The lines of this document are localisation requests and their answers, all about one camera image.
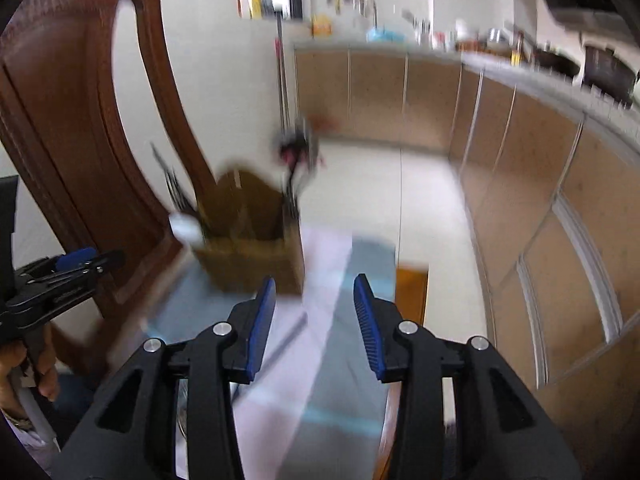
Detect grey and lilac printed cloth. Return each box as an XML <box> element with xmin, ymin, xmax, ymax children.
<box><xmin>142</xmin><ymin>225</ymin><xmax>401</xmax><ymax>480</ymax></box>

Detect chrome kitchen faucet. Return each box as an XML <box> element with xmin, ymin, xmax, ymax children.
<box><xmin>352</xmin><ymin>0</ymin><xmax>379</xmax><ymax>28</ymax></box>

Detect mop handle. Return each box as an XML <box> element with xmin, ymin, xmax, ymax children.
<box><xmin>272</xmin><ymin>5</ymin><xmax>294</xmax><ymax>131</ymax></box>

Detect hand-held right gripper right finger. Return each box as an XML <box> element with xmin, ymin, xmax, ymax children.
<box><xmin>353</xmin><ymin>274</ymin><xmax>583</xmax><ymax>480</ymax></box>

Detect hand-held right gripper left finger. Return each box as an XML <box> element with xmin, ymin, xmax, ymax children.
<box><xmin>59</xmin><ymin>276</ymin><xmax>277</xmax><ymax>480</ymax></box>

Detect black wok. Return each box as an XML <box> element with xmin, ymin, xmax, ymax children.
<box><xmin>530</xmin><ymin>42</ymin><xmax>582</xmax><ymax>79</ymax></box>

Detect blue sink tray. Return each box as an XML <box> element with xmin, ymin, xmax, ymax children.
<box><xmin>366</xmin><ymin>27</ymin><xmax>406</xmax><ymax>44</ymax></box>

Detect black chopstick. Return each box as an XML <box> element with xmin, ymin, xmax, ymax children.
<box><xmin>170</xmin><ymin>170</ymin><xmax>206</xmax><ymax>233</ymax></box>
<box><xmin>150</xmin><ymin>142</ymin><xmax>198</xmax><ymax>226</ymax></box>
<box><xmin>165</xmin><ymin>165</ymin><xmax>203</xmax><ymax>231</ymax></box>
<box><xmin>232</xmin><ymin>312</ymin><xmax>308</xmax><ymax>403</ymax></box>
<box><xmin>157</xmin><ymin>160</ymin><xmax>201</xmax><ymax>228</ymax></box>

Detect person's leg in jeans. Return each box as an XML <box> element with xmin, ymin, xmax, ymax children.
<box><xmin>50</xmin><ymin>367</ymin><xmax>103</xmax><ymax>413</ymax></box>

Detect brown kitchen cabinets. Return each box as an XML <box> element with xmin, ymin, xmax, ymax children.
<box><xmin>292</xmin><ymin>42</ymin><xmax>640</xmax><ymax>480</ymax></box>

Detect wooden stool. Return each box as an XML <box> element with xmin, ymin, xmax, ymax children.
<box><xmin>377</xmin><ymin>260</ymin><xmax>431</xmax><ymax>480</ymax></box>

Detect person's left hand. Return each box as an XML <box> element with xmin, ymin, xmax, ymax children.
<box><xmin>0</xmin><ymin>327</ymin><xmax>60</xmax><ymax>411</ymax></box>

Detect pink slippers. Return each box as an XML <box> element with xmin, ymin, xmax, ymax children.
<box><xmin>274</xmin><ymin>122</ymin><xmax>326</xmax><ymax>171</ymax></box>

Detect dark cooking pot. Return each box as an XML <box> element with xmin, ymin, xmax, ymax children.
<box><xmin>582</xmin><ymin>45</ymin><xmax>640</xmax><ymax>107</ymax></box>

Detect wristwatch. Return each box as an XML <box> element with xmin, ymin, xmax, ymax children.
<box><xmin>2</xmin><ymin>409</ymin><xmax>35</xmax><ymax>432</ymax></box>

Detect carved brown wooden chair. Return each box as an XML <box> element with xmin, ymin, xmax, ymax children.
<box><xmin>0</xmin><ymin>0</ymin><xmax>221</xmax><ymax>376</ymax></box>

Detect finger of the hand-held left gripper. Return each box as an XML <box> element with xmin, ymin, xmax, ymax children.
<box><xmin>14</xmin><ymin>246</ymin><xmax>101</xmax><ymax>286</ymax></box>
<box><xmin>0</xmin><ymin>250</ymin><xmax>127</xmax><ymax>327</ymax></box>

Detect speckled kitchen countertop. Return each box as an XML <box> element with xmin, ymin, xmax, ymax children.
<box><xmin>292</xmin><ymin>35</ymin><xmax>640</xmax><ymax>137</ymax></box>

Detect white plastic spoon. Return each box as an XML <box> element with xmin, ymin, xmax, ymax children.
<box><xmin>169</xmin><ymin>212</ymin><xmax>203</xmax><ymax>247</ymax></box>

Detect brown slatted utensil holder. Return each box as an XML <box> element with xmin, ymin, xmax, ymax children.
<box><xmin>192</xmin><ymin>167</ymin><xmax>306</xmax><ymax>297</ymax></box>

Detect white counter utensil cup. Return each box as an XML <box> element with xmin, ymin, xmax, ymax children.
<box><xmin>402</xmin><ymin>10</ymin><xmax>433</xmax><ymax>47</ymax></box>

